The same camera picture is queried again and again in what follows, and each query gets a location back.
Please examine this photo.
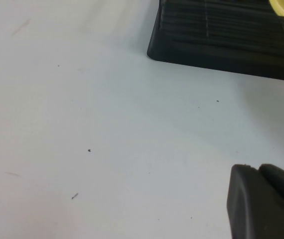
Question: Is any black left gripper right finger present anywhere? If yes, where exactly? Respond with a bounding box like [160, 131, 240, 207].
[258, 163, 284, 211]

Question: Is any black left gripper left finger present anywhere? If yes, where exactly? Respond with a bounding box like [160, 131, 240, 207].
[226, 163, 284, 239]

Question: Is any black plastic drain tray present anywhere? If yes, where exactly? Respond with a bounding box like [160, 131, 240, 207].
[146, 0, 284, 83]

